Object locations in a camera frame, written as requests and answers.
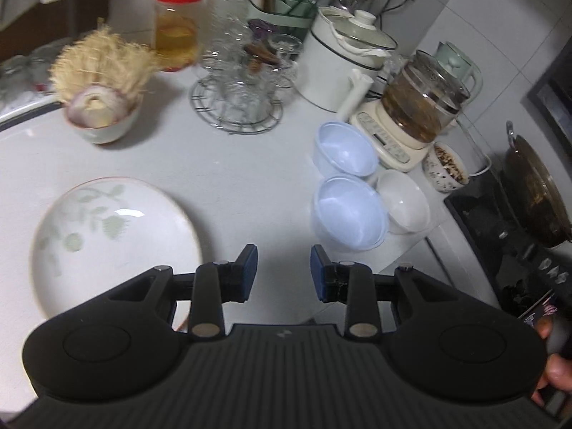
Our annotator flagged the cream kettle base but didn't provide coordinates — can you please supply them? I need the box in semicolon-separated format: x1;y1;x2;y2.
349;98;461;174

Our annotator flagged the plain white bowl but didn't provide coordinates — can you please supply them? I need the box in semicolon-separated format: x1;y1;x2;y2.
376;169;432;235

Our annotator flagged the green utensil holder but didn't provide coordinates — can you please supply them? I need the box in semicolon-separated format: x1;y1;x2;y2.
248;0;318;30

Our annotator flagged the white drip tray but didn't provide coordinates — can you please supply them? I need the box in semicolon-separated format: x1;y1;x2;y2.
0;100;62;134

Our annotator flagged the light blue bowl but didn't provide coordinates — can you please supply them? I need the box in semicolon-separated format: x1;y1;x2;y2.
313;120;380;178
311;174;389;251

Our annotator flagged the person's right hand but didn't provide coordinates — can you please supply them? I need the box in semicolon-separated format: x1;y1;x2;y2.
532;317;572;406

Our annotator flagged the glass kettle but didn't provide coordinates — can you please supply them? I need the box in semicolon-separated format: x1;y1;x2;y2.
381;49;471;144

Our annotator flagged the halved red onion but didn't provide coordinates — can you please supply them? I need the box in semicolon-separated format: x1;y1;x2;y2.
67;84;135;128

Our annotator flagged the white electric pot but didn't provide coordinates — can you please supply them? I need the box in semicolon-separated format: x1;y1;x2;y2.
296;6;398;114

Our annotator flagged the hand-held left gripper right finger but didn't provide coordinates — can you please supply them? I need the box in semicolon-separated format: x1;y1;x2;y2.
310;244;463;339

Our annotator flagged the white mug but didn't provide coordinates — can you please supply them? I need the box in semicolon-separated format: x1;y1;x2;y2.
467;154;493;177

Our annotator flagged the clear drinking glass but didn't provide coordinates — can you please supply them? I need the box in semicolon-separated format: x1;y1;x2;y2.
27;45;59;94
0;56;28;94

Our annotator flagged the group of clear glass cups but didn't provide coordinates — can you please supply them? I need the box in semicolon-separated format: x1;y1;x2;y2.
199;0;300;121

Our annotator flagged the dark framed panel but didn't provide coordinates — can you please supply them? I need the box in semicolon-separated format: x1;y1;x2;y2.
527;49;572;144

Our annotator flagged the speckled ceramic bowl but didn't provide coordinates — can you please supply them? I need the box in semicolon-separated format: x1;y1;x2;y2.
422;140;471;194

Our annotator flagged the purple glass cup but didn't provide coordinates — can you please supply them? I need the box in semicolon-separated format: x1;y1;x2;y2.
247;18;274;39

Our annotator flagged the brown cutting board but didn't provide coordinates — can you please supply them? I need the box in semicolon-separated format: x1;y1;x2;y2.
0;0;110;48

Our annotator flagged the red-lidded plastic jar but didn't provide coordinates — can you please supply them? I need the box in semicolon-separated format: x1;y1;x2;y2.
154;0;205;72

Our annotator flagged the black gas stove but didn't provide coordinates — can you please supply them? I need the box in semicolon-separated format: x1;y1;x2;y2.
444;170;572;322

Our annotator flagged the glass pot lid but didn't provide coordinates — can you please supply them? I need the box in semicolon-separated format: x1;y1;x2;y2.
319;6;398;52

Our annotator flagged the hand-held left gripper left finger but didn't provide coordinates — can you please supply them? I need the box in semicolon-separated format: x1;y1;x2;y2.
105;243;259;339

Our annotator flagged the dark wok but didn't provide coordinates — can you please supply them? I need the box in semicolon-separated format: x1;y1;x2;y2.
498;120;572;248

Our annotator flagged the white ceramic footed bowl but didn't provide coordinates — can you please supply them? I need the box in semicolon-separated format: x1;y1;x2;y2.
66;94;144;144

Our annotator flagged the white leaf-print plate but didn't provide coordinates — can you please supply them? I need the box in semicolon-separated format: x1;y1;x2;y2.
30;176;202;332

